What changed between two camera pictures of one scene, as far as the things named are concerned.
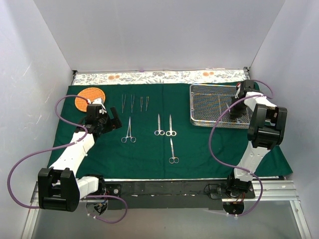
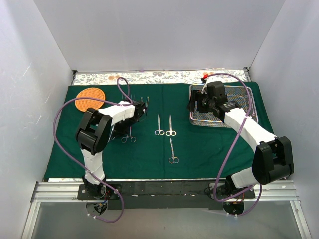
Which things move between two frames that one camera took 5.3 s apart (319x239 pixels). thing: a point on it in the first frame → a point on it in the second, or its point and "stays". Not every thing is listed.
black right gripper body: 237,109 → 193,104
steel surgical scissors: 171,132 stays
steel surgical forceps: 129,134 stays
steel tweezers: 147,102 stays
